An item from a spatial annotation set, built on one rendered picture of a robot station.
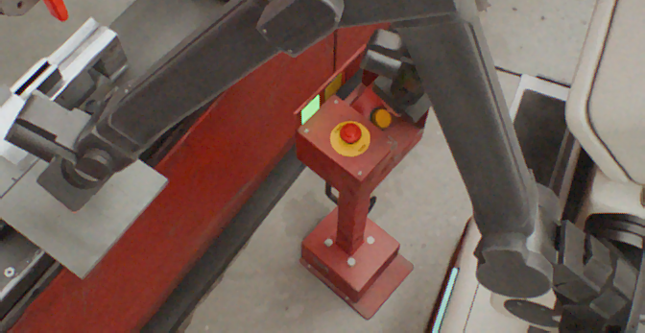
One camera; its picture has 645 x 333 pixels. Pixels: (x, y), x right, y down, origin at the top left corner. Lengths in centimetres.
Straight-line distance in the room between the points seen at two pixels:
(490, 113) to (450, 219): 154
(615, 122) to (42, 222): 76
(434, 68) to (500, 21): 194
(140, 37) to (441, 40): 90
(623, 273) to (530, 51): 169
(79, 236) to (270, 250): 107
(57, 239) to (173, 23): 49
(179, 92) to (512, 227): 35
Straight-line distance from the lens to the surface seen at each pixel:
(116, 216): 112
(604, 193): 92
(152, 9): 145
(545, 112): 116
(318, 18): 57
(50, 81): 127
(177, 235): 167
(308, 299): 209
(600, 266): 86
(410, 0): 56
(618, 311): 89
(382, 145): 138
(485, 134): 68
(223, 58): 68
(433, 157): 226
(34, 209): 116
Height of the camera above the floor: 201
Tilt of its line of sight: 63 degrees down
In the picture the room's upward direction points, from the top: straight up
